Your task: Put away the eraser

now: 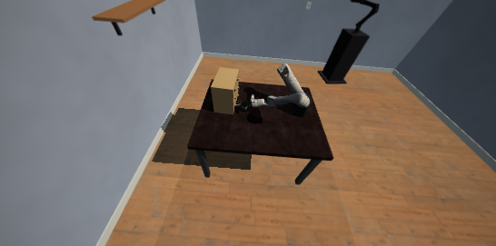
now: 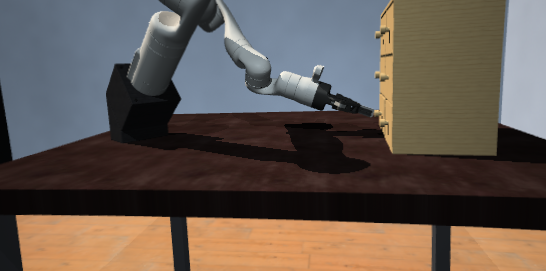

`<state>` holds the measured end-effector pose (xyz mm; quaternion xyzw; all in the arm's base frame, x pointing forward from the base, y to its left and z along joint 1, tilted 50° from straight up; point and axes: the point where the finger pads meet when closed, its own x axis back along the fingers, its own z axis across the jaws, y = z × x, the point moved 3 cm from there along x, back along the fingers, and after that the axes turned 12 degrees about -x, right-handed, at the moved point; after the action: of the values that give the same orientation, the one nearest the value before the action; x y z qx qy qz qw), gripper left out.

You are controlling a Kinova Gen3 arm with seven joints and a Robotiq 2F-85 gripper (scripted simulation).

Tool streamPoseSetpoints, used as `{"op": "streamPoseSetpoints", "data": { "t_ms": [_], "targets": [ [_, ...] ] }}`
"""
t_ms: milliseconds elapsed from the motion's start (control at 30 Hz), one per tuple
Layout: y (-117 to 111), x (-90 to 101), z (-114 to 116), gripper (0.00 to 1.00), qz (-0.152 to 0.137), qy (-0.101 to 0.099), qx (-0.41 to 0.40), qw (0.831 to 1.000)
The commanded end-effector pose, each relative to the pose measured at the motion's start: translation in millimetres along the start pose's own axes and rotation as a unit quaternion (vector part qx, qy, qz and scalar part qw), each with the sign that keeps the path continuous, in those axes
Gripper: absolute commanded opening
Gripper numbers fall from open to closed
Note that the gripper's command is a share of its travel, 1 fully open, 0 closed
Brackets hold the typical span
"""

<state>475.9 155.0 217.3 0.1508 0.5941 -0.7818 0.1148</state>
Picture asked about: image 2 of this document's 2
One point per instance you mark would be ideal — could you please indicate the small wooden chest of drawers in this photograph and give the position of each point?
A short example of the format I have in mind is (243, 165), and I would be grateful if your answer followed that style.
(447, 57)

